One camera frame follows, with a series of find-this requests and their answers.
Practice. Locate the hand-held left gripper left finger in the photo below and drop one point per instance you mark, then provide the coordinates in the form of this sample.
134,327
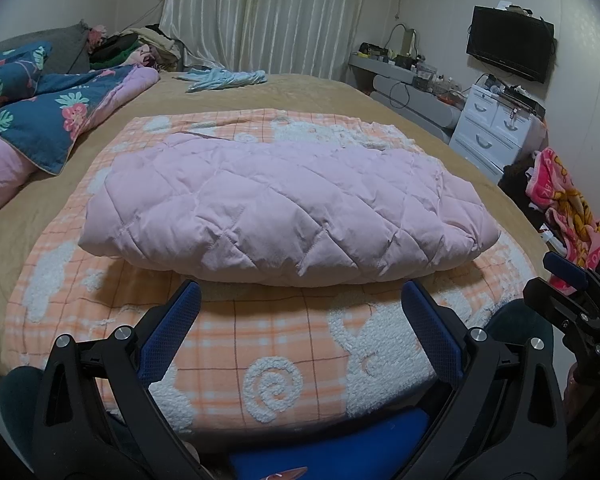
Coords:
170,335

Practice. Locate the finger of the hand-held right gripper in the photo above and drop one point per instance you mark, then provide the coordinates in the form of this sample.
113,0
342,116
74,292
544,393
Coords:
545,297
562,267

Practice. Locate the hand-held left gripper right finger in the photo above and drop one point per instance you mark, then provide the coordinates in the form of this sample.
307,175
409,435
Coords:
432,335

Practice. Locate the pink quilted jacket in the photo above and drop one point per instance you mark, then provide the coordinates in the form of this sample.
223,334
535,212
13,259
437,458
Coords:
280,210

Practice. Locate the pile of clothes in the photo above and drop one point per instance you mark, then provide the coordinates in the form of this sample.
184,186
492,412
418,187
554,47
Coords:
140,50

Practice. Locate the person's right leg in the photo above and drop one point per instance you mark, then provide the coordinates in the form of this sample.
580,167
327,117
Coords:
510,325

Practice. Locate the person's leg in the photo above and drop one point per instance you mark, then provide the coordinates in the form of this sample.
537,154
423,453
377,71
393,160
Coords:
22,390
510,325

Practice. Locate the pink printed towel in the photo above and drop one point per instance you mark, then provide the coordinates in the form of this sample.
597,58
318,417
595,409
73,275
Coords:
565,195

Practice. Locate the dark cloth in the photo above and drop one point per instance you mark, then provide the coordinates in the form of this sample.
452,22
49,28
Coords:
515,180

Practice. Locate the orange plaid blanket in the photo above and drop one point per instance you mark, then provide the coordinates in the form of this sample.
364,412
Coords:
280,340

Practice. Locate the person's blue clothing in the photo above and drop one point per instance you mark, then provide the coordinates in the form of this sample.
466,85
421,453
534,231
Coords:
355,445

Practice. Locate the person's left leg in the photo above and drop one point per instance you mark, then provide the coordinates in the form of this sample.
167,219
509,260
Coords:
22,390

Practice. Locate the white drawer cabinet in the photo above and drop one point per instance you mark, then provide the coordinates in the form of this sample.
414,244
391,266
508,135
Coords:
485,125

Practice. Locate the cabinet top clutter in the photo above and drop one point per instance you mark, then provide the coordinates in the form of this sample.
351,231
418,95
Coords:
515,96

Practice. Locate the grey desk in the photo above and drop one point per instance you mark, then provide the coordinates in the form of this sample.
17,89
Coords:
420,100

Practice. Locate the black television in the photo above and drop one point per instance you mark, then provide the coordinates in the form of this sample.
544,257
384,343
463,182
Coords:
510,42

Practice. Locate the blue floral quilt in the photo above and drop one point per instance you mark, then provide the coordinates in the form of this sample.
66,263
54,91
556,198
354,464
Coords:
65,105

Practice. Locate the desk clutter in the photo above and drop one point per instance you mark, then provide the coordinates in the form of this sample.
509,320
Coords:
410,62

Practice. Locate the light blue cloth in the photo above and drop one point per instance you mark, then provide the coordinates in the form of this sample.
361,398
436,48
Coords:
220,79

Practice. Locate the bed with tan cover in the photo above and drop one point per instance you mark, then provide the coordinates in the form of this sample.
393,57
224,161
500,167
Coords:
305,95

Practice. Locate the grey pillow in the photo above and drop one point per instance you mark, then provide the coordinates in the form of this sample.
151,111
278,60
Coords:
60,47

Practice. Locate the white striped curtain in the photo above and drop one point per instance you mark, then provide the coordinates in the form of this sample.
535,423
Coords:
260,10

